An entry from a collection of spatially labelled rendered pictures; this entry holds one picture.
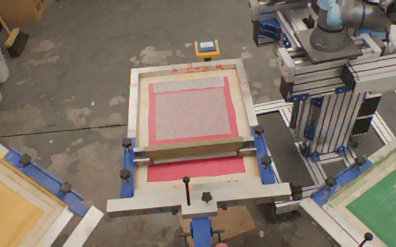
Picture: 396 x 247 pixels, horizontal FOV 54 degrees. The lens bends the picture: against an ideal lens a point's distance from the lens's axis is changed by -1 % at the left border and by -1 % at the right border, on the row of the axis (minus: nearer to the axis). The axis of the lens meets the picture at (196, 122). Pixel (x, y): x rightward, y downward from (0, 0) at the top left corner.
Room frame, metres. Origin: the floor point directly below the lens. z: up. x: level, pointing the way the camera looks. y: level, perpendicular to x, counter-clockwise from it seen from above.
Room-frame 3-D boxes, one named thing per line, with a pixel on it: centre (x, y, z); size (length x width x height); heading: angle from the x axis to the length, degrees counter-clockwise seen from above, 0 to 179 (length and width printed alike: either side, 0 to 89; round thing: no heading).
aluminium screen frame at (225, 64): (1.22, 0.02, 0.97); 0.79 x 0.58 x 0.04; 0
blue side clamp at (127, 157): (0.98, 0.30, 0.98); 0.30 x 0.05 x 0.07; 0
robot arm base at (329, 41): (1.34, -0.59, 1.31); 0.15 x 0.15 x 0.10
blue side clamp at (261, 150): (0.98, -0.26, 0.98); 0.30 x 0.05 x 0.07; 0
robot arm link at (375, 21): (1.05, -0.63, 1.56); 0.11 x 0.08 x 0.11; 73
